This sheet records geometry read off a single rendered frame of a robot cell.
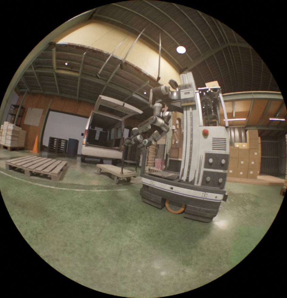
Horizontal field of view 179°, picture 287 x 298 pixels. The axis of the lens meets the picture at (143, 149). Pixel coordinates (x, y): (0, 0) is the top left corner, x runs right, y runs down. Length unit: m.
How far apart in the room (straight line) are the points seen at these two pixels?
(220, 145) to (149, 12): 5.49
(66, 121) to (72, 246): 6.89
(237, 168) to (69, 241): 4.02
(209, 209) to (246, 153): 3.31
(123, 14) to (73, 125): 6.99
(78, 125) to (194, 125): 6.68
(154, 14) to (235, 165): 6.78
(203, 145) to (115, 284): 0.97
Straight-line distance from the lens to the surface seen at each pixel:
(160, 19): 5.51
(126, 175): 1.43
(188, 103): 1.07
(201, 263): 0.64
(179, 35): 5.73
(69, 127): 6.96
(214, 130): 0.79
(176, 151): 2.79
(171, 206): 0.92
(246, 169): 3.90
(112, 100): 2.31
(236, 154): 3.81
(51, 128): 7.29
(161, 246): 0.65
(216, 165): 0.75
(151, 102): 1.15
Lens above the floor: 0.52
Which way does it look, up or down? 4 degrees up
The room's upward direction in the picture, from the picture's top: 7 degrees clockwise
